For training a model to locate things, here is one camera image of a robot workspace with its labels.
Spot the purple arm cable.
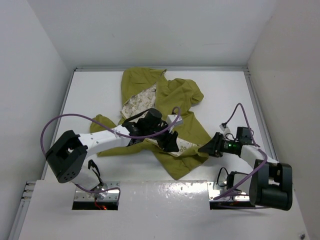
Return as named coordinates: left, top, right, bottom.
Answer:
left=40, top=106, right=182, bottom=198
left=212, top=102, right=268, bottom=210

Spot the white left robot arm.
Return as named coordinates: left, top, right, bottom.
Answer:
left=44, top=106, right=183, bottom=195

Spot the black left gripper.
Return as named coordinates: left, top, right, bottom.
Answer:
left=145, top=120, right=179, bottom=152

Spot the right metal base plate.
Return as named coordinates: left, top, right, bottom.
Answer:
left=207, top=181, right=250, bottom=202

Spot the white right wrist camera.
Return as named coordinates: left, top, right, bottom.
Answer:
left=219, top=123, right=231, bottom=136

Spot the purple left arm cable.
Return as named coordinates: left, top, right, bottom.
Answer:
left=40, top=106, right=182, bottom=198

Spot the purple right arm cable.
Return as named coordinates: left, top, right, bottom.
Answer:
left=212, top=102, right=268, bottom=210

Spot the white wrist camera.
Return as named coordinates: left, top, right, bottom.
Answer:
left=166, top=114, right=183, bottom=127
left=219, top=123, right=231, bottom=136

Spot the olive green hooded jacket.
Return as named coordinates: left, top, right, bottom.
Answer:
left=97, top=67, right=211, bottom=180

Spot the metal base plate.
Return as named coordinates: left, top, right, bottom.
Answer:
left=207, top=181, right=250, bottom=202
left=74, top=181, right=121, bottom=203

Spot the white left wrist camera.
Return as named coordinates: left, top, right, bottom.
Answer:
left=166, top=114, right=183, bottom=127

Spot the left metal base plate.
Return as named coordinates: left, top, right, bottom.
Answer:
left=74, top=181, right=121, bottom=203

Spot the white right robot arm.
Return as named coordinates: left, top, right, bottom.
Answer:
left=198, top=127, right=293, bottom=211

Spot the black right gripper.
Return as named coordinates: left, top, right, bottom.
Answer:
left=197, top=132, right=236, bottom=158

